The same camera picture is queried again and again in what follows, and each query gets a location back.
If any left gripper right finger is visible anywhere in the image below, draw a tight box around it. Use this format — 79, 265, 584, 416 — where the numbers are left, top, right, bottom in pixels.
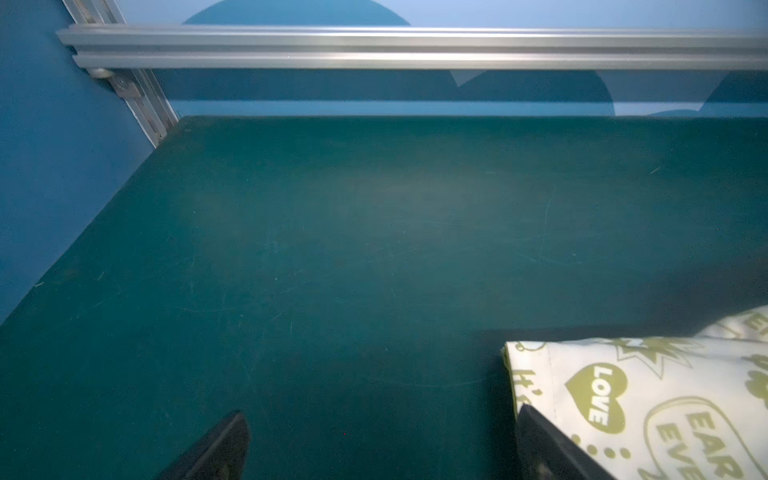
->
515, 404, 614, 480

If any left aluminium frame post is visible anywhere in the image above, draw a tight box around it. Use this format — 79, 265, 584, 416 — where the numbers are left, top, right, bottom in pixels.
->
62, 0, 178, 148

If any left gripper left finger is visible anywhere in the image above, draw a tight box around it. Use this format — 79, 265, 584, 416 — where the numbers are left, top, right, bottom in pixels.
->
156, 410, 251, 480

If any green and cream printed jacket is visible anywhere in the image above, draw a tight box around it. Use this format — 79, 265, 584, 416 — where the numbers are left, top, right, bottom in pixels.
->
503, 307, 767, 479

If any rear aluminium frame bar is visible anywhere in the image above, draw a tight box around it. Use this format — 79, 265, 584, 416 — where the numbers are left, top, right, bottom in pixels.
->
57, 24, 767, 71

